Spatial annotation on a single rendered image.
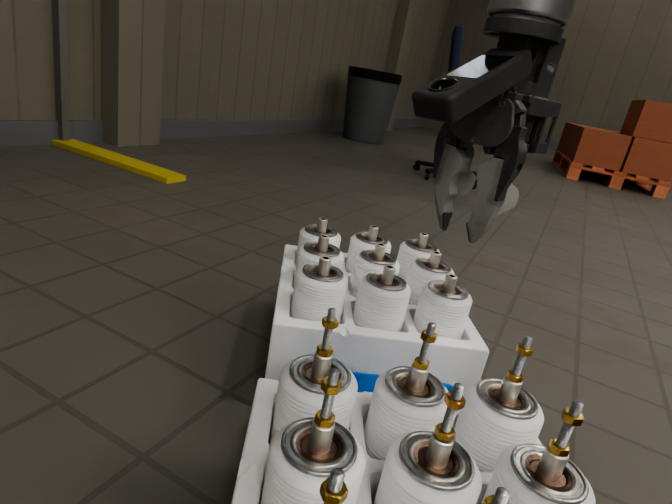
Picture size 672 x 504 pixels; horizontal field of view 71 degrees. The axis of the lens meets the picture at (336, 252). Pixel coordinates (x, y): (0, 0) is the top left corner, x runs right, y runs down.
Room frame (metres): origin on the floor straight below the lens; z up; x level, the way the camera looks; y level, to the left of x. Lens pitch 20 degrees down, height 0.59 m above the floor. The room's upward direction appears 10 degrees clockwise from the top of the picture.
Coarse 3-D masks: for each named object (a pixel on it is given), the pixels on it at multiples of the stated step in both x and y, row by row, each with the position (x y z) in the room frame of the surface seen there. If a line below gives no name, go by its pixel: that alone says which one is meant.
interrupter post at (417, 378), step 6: (414, 372) 0.49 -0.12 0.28; (420, 372) 0.49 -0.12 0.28; (426, 372) 0.49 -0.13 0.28; (408, 378) 0.49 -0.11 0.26; (414, 378) 0.49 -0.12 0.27; (420, 378) 0.49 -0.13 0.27; (426, 378) 0.49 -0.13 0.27; (408, 384) 0.49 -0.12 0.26; (414, 384) 0.49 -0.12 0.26; (420, 384) 0.49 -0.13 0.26; (414, 390) 0.49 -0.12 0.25; (420, 390) 0.49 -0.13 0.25
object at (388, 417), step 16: (384, 384) 0.49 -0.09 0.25; (384, 400) 0.47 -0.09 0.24; (400, 400) 0.46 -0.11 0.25; (368, 416) 0.49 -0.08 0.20; (384, 416) 0.46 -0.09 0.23; (400, 416) 0.45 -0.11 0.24; (416, 416) 0.45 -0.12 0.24; (432, 416) 0.45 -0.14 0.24; (368, 432) 0.48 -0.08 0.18; (384, 432) 0.46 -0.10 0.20; (400, 432) 0.45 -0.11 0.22; (368, 448) 0.47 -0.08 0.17; (384, 448) 0.46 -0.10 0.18
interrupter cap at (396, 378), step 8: (392, 368) 0.52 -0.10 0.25; (400, 368) 0.53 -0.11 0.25; (408, 368) 0.53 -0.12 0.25; (392, 376) 0.51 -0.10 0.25; (400, 376) 0.51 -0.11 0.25; (432, 376) 0.52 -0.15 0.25; (392, 384) 0.49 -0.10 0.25; (400, 384) 0.49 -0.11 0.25; (432, 384) 0.50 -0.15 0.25; (440, 384) 0.51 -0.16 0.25; (392, 392) 0.47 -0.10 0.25; (400, 392) 0.48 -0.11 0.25; (408, 392) 0.48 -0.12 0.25; (416, 392) 0.49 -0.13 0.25; (424, 392) 0.49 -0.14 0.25; (432, 392) 0.49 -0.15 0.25; (440, 392) 0.49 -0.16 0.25; (408, 400) 0.46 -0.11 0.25; (416, 400) 0.47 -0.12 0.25; (424, 400) 0.47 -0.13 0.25; (432, 400) 0.47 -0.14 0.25; (440, 400) 0.47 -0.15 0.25
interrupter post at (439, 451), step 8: (432, 432) 0.38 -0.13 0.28; (432, 440) 0.38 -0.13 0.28; (440, 440) 0.37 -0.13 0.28; (432, 448) 0.37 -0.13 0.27; (440, 448) 0.37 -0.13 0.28; (448, 448) 0.37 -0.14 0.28; (432, 456) 0.37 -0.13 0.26; (440, 456) 0.37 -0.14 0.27; (448, 456) 0.37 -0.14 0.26; (432, 464) 0.37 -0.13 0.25; (440, 464) 0.37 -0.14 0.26
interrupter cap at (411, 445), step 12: (420, 432) 0.41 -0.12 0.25; (408, 444) 0.39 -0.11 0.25; (420, 444) 0.40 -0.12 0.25; (456, 444) 0.40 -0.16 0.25; (408, 456) 0.38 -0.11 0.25; (420, 456) 0.38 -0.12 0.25; (456, 456) 0.39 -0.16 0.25; (468, 456) 0.39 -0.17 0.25; (408, 468) 0.36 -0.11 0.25; (420, 468) 0.36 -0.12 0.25; (432, 468) 0.37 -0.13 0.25; (444, 468) 0.37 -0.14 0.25; (456, 468) 0.37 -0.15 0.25; (468, 468) 0.37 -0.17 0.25; (420, 480) 0.35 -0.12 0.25; (432, 480) 0.35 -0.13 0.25; (444, 480) 0.35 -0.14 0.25; (456, 480) 0.36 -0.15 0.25; (468, 480) 0.36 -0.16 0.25
